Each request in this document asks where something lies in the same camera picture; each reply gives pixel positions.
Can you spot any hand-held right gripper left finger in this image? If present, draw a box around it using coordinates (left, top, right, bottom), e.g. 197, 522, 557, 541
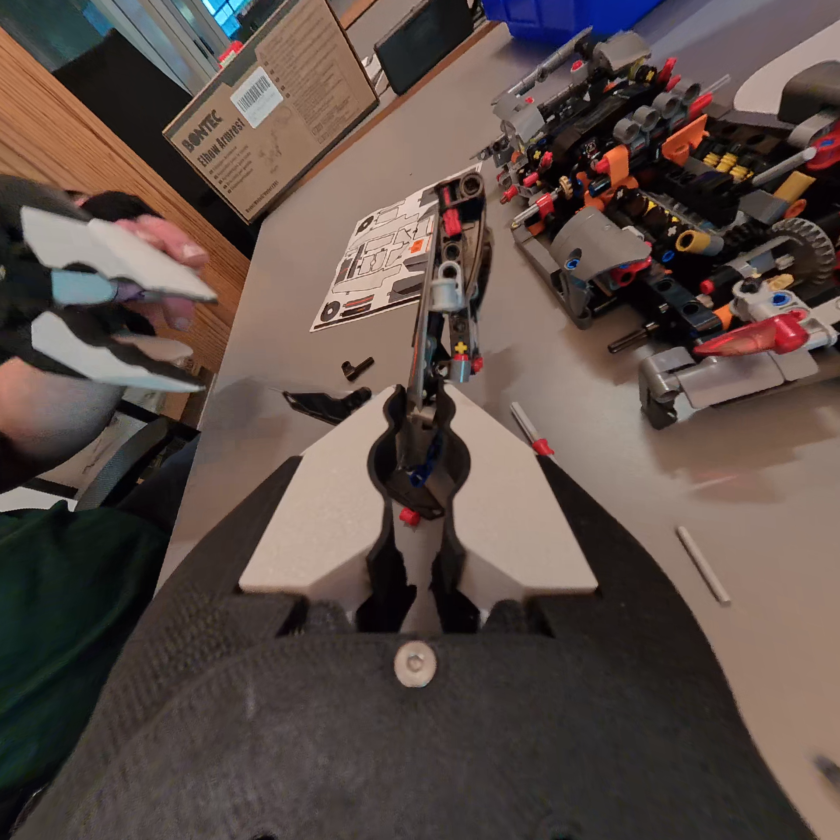
238, 385, 416, 627

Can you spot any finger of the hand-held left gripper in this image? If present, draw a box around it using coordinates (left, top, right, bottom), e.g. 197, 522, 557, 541
30, 310, 207, 392
18, 206, 219, 306

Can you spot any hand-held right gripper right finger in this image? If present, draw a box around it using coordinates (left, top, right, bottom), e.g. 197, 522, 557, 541
430, 385, 599, 629

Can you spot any grey blade lego assembly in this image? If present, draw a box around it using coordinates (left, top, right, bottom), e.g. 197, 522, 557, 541
269, 386, 372, 426

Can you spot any black lego door assembly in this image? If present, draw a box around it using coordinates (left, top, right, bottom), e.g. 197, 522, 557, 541
384, 172, 490, 526

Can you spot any person's left forearm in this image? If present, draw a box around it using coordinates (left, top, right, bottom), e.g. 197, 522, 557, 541
0, 357, 129, 493

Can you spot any grey lego axle red bush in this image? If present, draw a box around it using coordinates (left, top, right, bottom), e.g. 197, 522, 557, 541
511, 402, 556, 459

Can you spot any short light grey lego axle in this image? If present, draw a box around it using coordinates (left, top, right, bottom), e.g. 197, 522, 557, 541
675, 524, 732, 605

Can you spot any lego car chassis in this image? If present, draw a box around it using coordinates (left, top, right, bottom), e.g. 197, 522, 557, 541
472, 26, 840, 431

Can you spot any person's left hand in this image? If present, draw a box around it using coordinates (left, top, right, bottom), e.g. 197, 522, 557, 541
128, 215, 212, 358

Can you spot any grey office chair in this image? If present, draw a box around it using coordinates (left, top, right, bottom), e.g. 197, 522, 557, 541
75, 400, 201, 513

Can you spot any cardboard box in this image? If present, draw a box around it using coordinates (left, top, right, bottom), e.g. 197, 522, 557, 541
163, 0, 380, 224

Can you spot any sticker sheet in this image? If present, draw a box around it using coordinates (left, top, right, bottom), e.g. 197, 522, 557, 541
310, 164, 483, 332

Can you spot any person's green shirt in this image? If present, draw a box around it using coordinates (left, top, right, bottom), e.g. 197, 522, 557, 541
0, 502, 173, 791

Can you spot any black box device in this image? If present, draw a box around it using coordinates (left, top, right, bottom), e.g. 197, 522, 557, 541
374, 0, 476, 96

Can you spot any blue plastic parts bin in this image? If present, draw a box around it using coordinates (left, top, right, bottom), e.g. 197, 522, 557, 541
482, 0, 664, 43

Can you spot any white book stand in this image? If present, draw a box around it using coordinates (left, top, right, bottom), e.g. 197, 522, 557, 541
731, 42, 840, 132

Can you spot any wooden post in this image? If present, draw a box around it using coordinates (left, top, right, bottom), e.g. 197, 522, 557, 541
0, 26, 252, 375

